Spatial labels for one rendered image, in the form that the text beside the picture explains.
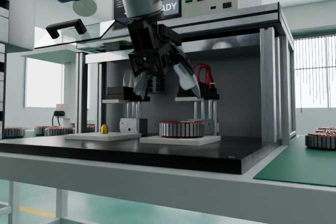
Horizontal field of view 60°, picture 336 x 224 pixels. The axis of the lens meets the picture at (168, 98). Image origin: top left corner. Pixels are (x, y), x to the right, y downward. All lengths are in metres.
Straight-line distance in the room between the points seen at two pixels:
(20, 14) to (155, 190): 0.30
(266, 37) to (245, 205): 0.47
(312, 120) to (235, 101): 6.15
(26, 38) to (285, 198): 0.35
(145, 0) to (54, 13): 6.40
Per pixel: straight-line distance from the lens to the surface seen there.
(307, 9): 7.43
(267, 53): 0.77
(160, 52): 0.57
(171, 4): 0.94
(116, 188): 0.51
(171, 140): 0.65
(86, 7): 2.14
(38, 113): 6.39
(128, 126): 0.95
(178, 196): 0.45
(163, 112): 1.03
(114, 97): 0.89
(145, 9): 0.58
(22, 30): 0.33
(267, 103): 0.75
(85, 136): 0.80
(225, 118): 0.94
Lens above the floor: 0.83
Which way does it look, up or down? 3 degrees up
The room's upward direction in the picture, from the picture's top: straight up
